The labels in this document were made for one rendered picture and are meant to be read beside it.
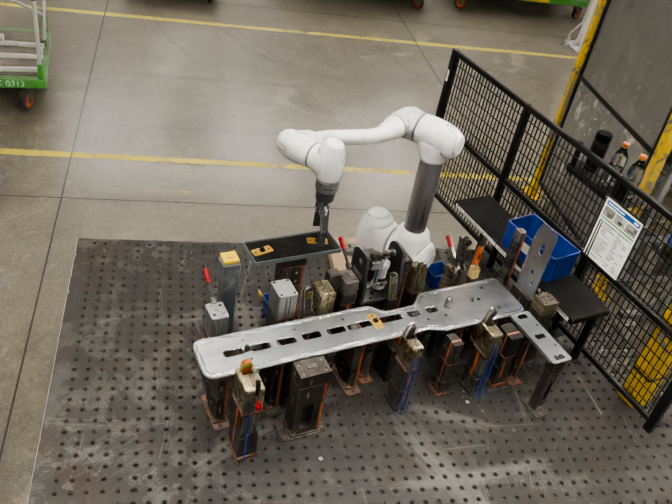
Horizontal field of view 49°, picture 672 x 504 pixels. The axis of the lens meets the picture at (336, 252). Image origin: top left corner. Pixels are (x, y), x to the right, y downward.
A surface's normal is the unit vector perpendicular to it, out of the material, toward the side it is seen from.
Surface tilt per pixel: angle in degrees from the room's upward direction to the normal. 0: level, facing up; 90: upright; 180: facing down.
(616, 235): 90
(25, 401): 0
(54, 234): 0
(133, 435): 0
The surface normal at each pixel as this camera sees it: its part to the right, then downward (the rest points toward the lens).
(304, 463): 0.15, -0.79
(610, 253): -0.89, 0.15
